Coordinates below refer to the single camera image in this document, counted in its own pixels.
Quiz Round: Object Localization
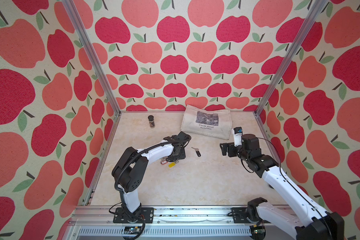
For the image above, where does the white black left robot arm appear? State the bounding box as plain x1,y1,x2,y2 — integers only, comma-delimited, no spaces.
112,132,192,223

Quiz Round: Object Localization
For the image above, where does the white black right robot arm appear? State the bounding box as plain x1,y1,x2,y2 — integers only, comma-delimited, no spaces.
220,128,345,240

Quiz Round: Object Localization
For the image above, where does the key with black head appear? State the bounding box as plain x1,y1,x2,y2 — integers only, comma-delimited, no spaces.
192,147,201,157

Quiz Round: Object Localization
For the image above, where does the cream Monet canvas bag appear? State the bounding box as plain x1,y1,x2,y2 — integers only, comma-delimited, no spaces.
181,105,232,140

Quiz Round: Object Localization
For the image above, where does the small dark spice jar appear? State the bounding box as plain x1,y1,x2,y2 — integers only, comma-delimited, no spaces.
148,115,155,128

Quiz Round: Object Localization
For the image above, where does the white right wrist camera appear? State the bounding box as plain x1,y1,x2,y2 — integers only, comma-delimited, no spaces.
232,127,243,147

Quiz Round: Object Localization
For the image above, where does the front aluminium rail base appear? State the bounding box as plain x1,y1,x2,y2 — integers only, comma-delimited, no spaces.
62,206,251,240

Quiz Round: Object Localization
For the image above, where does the left rear aluminium frame post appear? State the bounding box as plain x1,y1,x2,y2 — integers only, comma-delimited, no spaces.
62,0,121,117

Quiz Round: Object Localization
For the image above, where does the aluminium frame post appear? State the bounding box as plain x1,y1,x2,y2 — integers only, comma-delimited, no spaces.
62,0,121,117
254,0,328,117

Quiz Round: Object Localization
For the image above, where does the right rear aluminium frame post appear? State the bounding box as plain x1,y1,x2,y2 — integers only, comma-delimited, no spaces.
254,0,328,117

